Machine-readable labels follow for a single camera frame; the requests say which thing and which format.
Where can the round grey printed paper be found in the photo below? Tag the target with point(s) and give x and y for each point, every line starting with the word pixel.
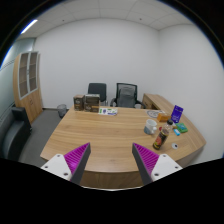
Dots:
pixel 153 113

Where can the white printed pamphlet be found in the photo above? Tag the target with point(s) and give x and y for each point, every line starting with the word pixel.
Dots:
pixel 107 111

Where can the small white round disc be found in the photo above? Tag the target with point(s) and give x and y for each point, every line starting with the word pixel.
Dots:
pixel 174 145

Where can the small brown cardboard box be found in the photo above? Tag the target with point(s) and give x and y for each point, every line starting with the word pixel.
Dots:
pixel 78 102

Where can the dark office chair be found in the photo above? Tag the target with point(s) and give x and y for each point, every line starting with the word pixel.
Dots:
pixel 97 90

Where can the grey waste bin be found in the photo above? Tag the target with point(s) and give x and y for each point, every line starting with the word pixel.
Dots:
pixel 61 110

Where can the black mesh office chair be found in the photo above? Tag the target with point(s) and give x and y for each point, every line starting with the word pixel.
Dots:
pixel 126 96

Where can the wooden shelf cabinet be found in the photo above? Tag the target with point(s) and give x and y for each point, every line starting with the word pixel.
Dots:
pixel 28 86

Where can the white and grey mug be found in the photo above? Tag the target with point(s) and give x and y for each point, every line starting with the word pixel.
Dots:
pixel 150 126

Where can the small light blue box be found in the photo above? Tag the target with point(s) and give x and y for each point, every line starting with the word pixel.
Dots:
pixel 176 132

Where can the purple standing pouch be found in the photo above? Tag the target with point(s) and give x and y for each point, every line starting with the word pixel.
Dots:
pixel 177 113

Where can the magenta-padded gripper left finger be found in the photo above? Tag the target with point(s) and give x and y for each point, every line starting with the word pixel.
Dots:
pixel 76 158

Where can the orange wooden box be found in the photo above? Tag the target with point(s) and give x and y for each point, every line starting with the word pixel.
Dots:
pixel 163 117

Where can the green flat pouch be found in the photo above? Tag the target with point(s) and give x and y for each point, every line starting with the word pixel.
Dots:
pixel 182 127

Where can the wooden side desk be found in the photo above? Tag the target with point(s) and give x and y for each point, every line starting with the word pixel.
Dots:
pixel 157 100

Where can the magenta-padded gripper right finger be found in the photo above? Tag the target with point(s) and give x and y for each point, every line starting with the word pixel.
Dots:
pixel 146 158

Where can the black armchair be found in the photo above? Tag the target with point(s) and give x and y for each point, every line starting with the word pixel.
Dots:
pixel 15 131

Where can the clear bottle with black cap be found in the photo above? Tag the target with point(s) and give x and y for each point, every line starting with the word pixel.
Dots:
pixel 162 136

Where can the ceiling light panel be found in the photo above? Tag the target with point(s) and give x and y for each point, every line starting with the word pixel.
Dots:
pixel 29 26

